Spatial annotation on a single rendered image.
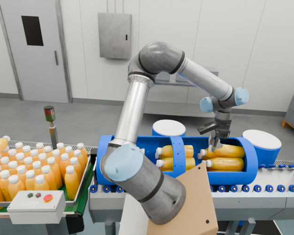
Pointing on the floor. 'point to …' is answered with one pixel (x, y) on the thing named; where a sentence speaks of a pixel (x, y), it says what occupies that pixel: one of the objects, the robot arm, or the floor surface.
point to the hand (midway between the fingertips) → (210, 148)
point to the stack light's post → (53, 137)
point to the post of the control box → (45, 229)
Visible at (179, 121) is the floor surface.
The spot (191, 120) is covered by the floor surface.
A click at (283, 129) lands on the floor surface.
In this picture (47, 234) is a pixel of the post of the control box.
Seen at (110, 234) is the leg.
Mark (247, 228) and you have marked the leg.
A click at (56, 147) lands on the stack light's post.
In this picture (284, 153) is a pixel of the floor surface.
